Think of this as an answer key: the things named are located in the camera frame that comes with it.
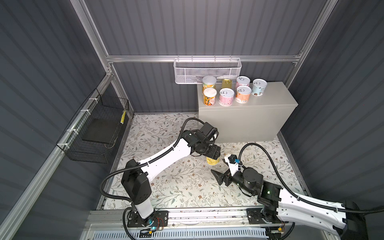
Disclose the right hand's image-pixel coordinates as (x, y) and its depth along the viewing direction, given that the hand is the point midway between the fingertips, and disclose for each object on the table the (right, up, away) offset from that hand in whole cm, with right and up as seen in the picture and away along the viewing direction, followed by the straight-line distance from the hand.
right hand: (219, 166), depth 72 cm
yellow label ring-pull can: (-3, +2, +4) cm, 5 cm away
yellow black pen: (-52, +24, +10) cm, 58 cm away
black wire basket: (-64, +10, -9) cm, 66 cm away
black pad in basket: (-57, +18, -2) cm, 59 cm away
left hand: (-1, +6, +5) cm, 8 cm away
